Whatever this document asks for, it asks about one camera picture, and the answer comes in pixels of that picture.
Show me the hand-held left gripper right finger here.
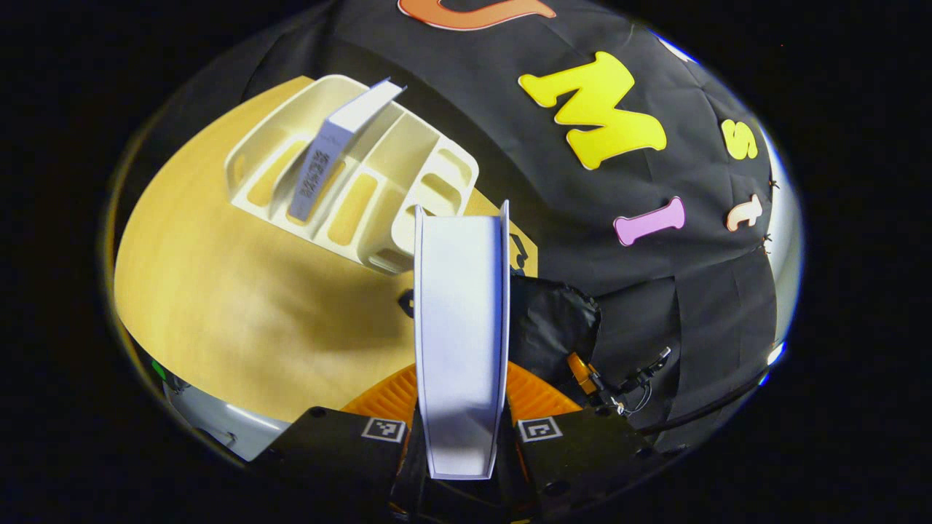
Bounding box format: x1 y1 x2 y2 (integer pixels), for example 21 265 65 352
502 360 656 507

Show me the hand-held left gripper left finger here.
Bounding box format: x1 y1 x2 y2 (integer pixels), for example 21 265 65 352
255 362 420 504

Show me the blue schoolbag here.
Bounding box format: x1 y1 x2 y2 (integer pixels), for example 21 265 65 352
397 233 605 390

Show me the white book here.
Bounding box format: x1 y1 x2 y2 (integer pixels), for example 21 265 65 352
413 200 510 481

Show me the white plastic bookshelf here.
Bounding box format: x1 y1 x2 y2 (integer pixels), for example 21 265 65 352
224 74 481 276

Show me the lavender grey book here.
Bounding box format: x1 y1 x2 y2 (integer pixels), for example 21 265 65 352
288 79 407 223

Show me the black backdrop cloth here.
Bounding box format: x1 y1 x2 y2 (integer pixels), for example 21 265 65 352
244 0 780 452

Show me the black cable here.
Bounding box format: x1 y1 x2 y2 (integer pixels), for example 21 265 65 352
633 368 774 437

